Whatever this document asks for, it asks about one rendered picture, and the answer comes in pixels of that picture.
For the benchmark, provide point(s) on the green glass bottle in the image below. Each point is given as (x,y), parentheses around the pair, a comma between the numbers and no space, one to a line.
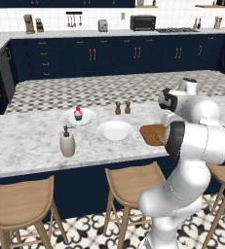
(195,24)

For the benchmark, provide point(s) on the pink and blue cupcake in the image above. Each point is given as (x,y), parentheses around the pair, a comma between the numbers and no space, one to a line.
(78,113)

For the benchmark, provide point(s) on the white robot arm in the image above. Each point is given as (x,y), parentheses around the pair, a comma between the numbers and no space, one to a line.
(195,142)

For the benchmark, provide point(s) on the navy wall cabinet run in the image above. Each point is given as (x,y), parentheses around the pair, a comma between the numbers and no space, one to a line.
(62,3)

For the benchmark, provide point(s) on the grey dishwasher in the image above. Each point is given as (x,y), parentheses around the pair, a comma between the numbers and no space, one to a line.
(6,74)

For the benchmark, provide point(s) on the silver toaster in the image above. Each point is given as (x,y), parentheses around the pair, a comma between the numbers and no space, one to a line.
(103,25)

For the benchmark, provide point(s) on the navy base cabinet run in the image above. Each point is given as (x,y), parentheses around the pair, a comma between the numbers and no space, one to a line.
(117,56)

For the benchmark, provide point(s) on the black hob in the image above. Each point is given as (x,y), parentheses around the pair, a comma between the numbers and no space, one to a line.
(177,30)

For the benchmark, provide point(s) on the dark knife block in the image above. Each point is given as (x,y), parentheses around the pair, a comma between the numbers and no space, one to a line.
(39,26)

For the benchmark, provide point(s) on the brown wooden shaker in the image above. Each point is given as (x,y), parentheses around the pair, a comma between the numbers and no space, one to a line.
(118,109)
(127,108)

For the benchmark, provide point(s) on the white plate with cupcake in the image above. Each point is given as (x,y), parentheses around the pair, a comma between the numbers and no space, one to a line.
(87,116)

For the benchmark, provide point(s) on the beige soap dispenser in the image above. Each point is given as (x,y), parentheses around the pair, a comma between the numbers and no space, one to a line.
(67,145)

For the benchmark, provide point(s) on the wooden wall shelf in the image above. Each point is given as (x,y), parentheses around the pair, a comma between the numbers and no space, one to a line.
(209,6)
(146,5)

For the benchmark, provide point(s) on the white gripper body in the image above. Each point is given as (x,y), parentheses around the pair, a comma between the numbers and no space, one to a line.
(166,119)

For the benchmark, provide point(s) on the empty white plate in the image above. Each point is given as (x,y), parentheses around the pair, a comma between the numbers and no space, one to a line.
(115,130)

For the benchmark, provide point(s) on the brown wooden cutting board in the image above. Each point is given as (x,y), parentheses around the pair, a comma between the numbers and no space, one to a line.
(151,133)

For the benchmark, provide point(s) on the navy island counter base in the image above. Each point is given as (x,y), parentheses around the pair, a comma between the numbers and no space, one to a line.
(81,188)

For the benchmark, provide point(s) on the black toaster oven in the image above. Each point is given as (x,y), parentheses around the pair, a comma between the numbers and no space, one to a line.
(142,22)

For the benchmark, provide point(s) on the dark glass bottle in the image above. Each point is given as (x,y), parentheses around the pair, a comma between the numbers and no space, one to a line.
(199,23)

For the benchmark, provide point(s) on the white wall socket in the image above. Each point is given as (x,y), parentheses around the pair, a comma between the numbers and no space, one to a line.
(122,16)

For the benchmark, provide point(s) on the white pot with utensils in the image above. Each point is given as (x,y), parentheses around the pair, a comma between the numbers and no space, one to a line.
(217,23)

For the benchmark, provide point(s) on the rail with hanging utensils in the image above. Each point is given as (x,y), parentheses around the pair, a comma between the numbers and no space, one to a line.
(73,18)

